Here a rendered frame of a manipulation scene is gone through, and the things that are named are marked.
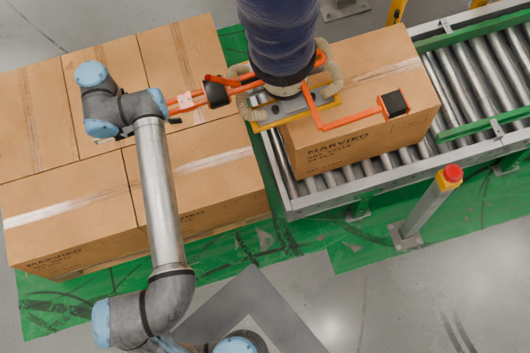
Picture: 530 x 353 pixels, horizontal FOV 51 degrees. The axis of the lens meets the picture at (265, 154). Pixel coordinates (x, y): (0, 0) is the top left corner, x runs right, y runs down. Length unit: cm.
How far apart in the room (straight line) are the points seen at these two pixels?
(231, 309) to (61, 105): 134
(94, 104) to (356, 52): 114
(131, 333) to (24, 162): 161
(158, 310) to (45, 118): 172
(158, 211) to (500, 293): 209
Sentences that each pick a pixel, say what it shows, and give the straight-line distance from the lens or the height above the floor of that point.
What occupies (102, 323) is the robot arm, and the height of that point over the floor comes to 162.
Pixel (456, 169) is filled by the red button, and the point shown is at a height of 104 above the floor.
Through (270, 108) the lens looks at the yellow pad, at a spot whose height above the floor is 112.
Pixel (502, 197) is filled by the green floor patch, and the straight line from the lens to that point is 324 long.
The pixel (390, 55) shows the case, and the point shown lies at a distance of 234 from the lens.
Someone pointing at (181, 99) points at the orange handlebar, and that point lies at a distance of 196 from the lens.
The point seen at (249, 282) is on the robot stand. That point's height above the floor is 75.
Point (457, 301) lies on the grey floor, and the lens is 307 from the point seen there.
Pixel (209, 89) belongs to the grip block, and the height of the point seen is 124.
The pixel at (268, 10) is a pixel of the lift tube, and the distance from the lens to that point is 148.
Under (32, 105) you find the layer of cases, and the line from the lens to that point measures 299.
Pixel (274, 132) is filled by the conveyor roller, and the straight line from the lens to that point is 261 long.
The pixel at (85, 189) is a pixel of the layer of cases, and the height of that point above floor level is 54.
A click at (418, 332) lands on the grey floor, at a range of 301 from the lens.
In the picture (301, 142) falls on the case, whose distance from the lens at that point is 215.
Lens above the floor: 295
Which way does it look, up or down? 69 degrees down
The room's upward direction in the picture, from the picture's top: 11 degrees counter-clockwise
